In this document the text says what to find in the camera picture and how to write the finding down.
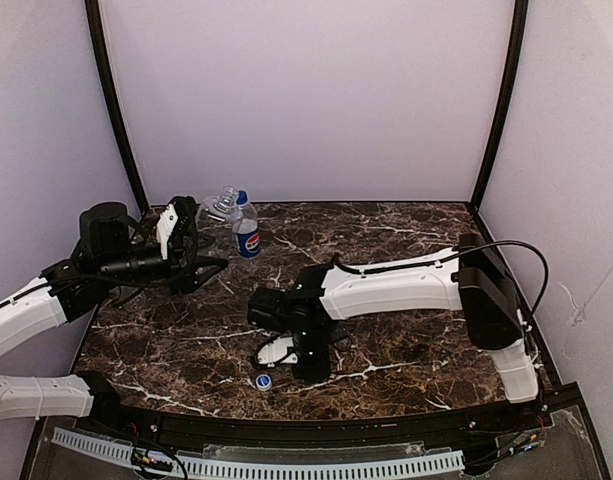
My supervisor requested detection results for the clear unlabeled plastic bottle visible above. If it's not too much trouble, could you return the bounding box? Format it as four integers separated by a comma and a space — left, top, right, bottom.
197, 186, 243, 233

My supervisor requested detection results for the blue white Pocari cap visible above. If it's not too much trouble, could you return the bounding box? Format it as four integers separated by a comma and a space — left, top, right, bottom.
254, 373, 273, 391

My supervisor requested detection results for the Pocari Sweat bottle blue label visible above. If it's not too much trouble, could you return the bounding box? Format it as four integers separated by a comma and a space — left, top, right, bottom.
118, 288, 147, 312

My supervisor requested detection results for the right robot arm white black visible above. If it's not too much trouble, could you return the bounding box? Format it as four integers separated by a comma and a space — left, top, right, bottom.
247, 234, 540, 404

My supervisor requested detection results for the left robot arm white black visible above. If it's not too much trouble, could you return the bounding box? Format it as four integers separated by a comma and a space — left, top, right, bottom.
0, 196, 228, 421

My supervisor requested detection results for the Pepsi bottle blue cap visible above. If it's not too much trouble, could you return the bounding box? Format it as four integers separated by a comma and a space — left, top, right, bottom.
232, 190, 261, 259

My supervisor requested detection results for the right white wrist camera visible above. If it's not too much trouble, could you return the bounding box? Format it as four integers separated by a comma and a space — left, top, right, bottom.
252, 335, 298, 368

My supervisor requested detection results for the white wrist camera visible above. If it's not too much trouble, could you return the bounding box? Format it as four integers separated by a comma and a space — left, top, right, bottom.
252, 335, 298, 368
156, 203, 179, 261

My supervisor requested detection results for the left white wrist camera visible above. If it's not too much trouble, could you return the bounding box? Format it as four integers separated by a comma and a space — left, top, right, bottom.
156, 203, 179, 261

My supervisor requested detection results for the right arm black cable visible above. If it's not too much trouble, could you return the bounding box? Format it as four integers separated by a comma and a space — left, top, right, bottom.
330, 240, 551, 321

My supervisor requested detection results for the white slotted cable duct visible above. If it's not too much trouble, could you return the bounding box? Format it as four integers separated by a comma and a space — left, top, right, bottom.
51, 427, 465, 479

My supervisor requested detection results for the black front table rail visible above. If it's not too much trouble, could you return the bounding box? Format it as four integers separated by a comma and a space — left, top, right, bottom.
65, 383, 584, 451

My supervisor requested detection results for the left black frame post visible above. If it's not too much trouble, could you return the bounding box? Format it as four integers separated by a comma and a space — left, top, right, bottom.
84, 0, 150, 214

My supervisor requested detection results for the black frame post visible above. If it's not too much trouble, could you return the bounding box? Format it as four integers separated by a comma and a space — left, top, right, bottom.
84, 0, 150, 214
469, 0, 529, 212

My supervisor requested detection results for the right black frame post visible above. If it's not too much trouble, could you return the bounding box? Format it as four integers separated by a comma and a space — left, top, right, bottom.
469, 0, 529, 212

